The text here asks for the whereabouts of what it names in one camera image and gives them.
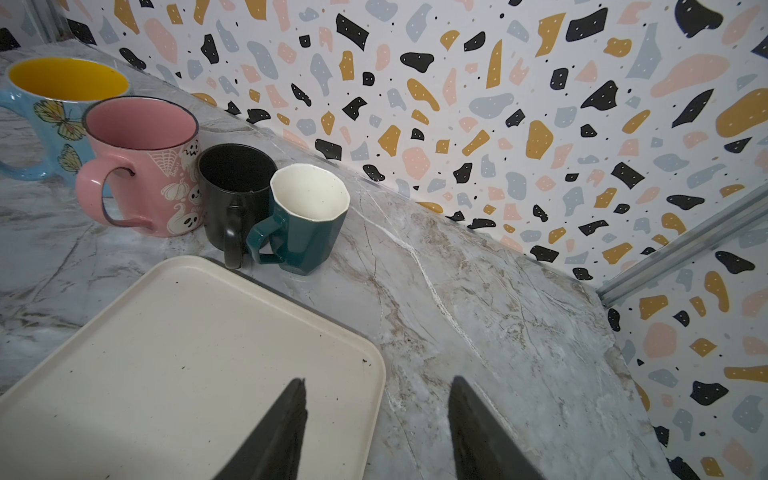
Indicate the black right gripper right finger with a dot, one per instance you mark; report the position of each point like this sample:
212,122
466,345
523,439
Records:
482,449

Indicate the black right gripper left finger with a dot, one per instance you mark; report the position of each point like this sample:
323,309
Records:
273,449

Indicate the dark green mug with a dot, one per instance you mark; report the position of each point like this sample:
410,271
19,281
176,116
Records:
307,209

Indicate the black mug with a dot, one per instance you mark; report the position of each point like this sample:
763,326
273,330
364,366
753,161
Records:
235,188

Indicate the pink mug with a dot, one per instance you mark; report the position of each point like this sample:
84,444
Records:
144,175

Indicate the blue patterned mug yellow inside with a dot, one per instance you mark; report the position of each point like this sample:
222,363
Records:
53,94

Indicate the beige tray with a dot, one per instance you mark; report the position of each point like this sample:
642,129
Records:
169,380

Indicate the aluminium corner post right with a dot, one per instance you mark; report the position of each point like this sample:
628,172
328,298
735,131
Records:
709,234

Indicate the aluminium corner post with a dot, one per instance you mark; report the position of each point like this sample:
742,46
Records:
709,234
51,21

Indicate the aluminium corner post left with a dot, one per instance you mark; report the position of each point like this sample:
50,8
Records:
51,21

